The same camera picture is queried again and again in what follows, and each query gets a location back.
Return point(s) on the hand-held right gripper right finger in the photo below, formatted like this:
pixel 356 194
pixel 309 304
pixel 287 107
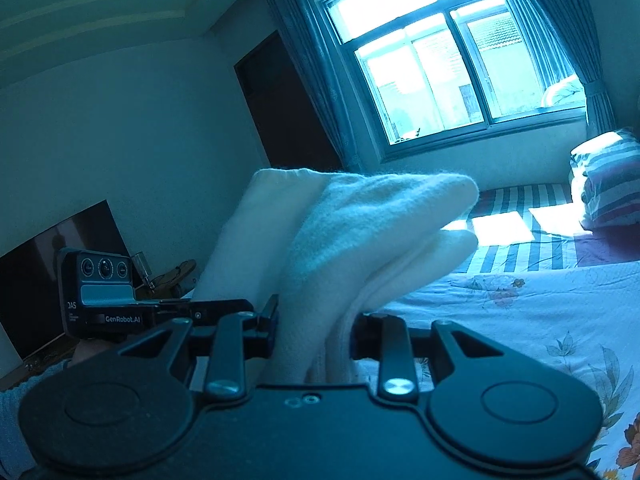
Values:
pixel 365 340

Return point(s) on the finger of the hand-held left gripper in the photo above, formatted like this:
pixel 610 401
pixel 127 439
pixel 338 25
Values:
pixel 220 307

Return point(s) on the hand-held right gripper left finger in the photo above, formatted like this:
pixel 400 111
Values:
pixel 267 330

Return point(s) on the white knit sweater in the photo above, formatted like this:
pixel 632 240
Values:
pixel 350 220

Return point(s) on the small grey object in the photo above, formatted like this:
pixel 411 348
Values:
pixel 141 270

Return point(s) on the dark curved object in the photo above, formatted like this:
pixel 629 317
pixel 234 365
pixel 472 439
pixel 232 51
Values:
pixel 172 280

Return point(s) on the black flat television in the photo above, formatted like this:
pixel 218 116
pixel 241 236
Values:
pixel 40 270

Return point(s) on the striped bed sheet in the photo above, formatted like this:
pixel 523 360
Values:
pixel 505 255

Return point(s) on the floral bed sheet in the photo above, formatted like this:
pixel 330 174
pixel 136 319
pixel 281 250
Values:
pixel 550 300

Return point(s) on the blue curtain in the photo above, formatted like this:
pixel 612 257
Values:
pixel 310 70
pixel 575 50

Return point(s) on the folded striped quilt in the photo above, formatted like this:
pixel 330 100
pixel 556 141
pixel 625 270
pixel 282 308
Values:
pixel 610 180

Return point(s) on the sliding glass window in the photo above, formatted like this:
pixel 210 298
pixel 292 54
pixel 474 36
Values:
pixel 465 65

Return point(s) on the light cloth on windowsill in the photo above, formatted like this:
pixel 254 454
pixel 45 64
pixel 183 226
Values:
pixel 562 92

